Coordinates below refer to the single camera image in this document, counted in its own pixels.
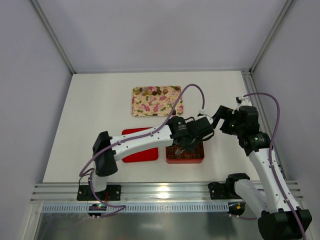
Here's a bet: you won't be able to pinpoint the red box lid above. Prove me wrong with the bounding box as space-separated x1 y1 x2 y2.
121 126 159 164

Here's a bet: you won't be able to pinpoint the metal serving tongs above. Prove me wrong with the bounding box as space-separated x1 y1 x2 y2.
174 146 185 156

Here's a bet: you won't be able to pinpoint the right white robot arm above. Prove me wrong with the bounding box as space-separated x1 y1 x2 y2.
213 105 312 240

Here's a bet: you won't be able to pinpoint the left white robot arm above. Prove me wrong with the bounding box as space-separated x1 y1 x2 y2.
79 115 215 198

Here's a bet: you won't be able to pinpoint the red chocolate box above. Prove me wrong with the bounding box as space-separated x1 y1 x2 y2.
165 142 205 164

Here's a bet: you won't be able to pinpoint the floral serving tray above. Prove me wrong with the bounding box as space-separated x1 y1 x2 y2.
131 85 184 117

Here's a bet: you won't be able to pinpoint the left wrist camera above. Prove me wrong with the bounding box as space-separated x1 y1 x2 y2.
197 108 211 119

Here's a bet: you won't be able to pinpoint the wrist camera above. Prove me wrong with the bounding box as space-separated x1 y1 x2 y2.
197 108 211 119
236 96 252 107

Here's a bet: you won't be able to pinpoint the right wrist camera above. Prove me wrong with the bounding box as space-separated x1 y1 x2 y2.
236 96 252 107

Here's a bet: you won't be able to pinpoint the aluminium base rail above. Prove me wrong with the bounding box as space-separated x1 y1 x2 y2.
29 179 305 215

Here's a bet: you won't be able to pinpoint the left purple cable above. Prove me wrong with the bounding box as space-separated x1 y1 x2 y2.
79 83 206 218

